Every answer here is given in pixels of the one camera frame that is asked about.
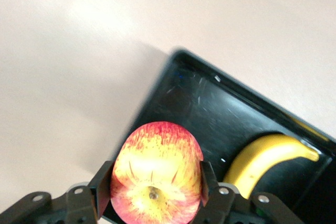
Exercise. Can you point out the red yellow striped apple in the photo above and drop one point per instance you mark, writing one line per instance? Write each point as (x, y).
(157, 171)

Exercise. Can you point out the black plastic tray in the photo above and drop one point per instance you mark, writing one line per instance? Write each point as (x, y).
(223, 119)

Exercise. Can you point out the yellow banana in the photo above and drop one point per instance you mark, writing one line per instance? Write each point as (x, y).
(262, 153)

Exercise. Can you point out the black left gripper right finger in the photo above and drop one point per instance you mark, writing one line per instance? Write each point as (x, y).
(225, 205)

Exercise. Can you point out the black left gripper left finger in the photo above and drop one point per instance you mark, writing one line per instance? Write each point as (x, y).
(78, 203)

